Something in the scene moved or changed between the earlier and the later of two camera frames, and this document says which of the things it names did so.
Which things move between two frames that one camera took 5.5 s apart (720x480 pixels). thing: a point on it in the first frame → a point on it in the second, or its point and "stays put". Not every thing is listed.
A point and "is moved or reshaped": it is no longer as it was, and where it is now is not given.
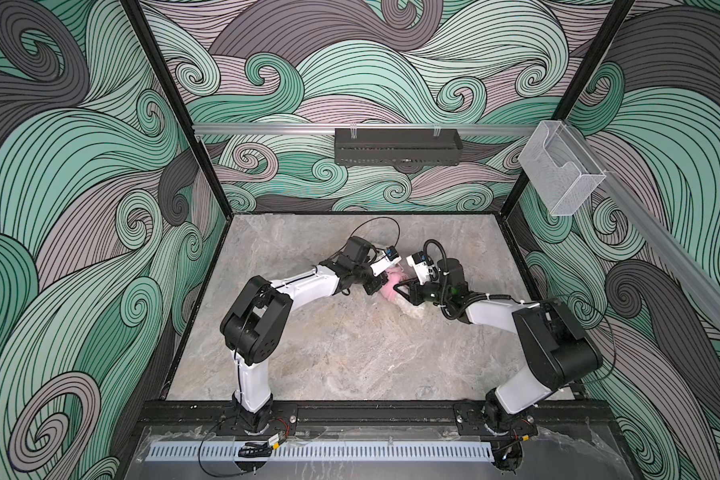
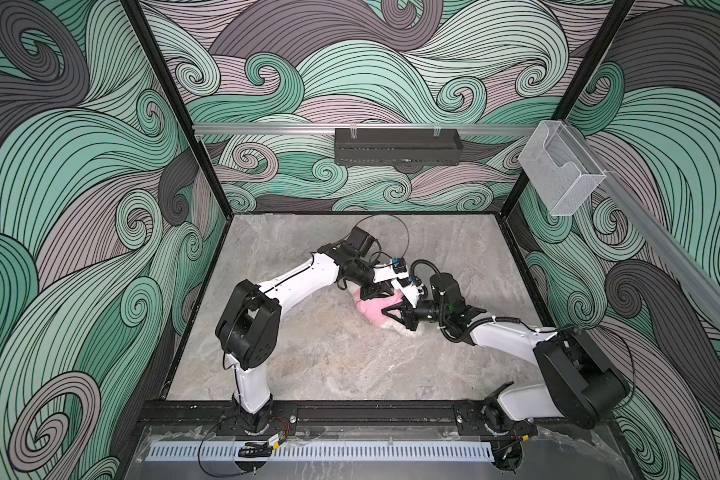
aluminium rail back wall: [330, 129] stays put
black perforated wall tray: [397, 147] stays put
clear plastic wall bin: [562, 168] stays put
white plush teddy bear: [408, 307] is moved or reshaped
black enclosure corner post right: [611, 24] stays put
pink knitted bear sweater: [394, 275] is moved or reshaped
